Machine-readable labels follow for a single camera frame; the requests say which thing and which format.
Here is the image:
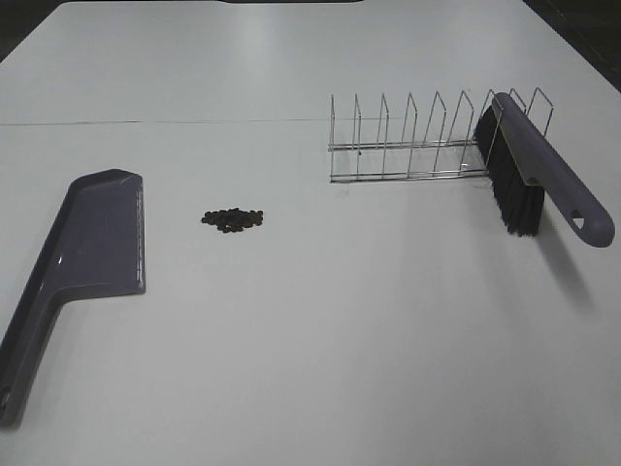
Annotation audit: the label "pile of coffee beans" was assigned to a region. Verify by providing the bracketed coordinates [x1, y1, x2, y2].
[201, 208, 264, 233]

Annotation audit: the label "purple hand brush black bristles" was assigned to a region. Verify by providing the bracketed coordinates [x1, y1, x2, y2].
[474, 92, 615, 248]

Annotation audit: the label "chrome wire dish rack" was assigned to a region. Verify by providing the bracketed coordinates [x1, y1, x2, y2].
[327, 86, 556, 184]

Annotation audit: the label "purple plastic dustpan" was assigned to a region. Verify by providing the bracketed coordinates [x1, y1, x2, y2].
[1, 169, 147, 429]

